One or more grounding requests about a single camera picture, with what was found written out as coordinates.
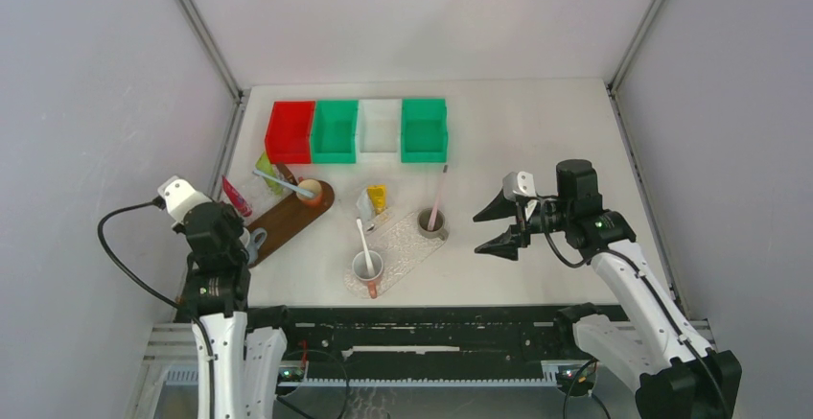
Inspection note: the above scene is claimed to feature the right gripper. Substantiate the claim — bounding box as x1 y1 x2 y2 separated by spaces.
474 185 572 261

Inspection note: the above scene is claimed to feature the pink toothbrush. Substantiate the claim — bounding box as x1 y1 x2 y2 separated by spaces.
427 164 449 231

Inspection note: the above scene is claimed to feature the grey ceramic mug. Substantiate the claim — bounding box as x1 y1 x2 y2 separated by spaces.
417 208 449 241

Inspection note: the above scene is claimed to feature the white toothpaste tube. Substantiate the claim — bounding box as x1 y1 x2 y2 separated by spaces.
356 188 378 233

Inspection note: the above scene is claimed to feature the beige cup orange handle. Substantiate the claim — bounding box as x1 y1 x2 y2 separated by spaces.
296 178 323 207

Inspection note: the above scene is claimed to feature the light blue toothbrush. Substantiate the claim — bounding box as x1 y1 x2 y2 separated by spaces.
252 169 316 199

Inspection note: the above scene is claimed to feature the clear holder with wooden ends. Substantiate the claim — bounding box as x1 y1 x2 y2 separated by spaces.
236 173 293 222

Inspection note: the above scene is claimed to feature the green yellow toothpaste tube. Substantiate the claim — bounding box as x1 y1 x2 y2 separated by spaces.
255 152 285 196

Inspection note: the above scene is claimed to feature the red toothpaste tube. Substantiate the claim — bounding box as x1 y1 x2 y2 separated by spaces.
221 176 253 218

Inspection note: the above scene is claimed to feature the white blue mug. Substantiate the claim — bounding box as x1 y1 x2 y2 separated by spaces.
241 228 267 268

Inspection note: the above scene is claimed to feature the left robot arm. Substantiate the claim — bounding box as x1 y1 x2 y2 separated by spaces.
176 201 300 418

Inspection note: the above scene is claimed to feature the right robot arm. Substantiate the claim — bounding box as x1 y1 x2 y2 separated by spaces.
473 159 742 418

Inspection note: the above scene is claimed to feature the clear textured oval tray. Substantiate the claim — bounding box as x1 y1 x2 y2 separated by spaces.
344 210 446 299

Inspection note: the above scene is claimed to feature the green bin with toothpaste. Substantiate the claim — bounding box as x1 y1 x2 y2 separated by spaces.
401 98 449 163

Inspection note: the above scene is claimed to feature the brown wooden oval tray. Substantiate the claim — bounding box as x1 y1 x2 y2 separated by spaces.
248 180 336 268

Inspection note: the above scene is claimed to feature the white translucent bin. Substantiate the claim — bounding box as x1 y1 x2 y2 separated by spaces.
356 99 403 164

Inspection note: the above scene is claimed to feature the right circuit board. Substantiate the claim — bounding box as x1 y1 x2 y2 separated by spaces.
556 363 597 398

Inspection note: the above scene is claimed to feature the circuit board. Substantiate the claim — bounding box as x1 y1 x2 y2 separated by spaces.
276 366 307 384
556 363 597 398

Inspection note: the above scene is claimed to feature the green bin with cups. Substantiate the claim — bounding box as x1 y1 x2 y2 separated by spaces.
310 100 360 164

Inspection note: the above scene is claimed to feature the red plastic bin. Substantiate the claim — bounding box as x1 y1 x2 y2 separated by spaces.
265 101 316 165

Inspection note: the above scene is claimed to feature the left circuit board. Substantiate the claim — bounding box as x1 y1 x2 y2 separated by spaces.
276 366 307 384

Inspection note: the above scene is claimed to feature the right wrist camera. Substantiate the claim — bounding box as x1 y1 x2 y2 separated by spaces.
502 171 539 220

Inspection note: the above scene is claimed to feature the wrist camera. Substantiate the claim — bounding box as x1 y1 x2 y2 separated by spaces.
157 175 212 225
502 171 539 220

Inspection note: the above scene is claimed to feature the right camera cable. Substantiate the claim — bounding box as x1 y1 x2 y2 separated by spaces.
530 195 732 419

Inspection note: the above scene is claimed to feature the camera cable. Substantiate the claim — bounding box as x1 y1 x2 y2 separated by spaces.
96 198 218 419
530 195 732 419

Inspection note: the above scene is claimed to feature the black front rail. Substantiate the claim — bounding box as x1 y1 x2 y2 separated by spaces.
247 305 589 383

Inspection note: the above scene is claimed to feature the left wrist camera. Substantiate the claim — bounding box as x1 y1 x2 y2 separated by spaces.
157 175 212 225

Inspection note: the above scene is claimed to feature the left camera cable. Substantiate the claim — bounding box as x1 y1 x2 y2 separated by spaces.
96 198 218 419

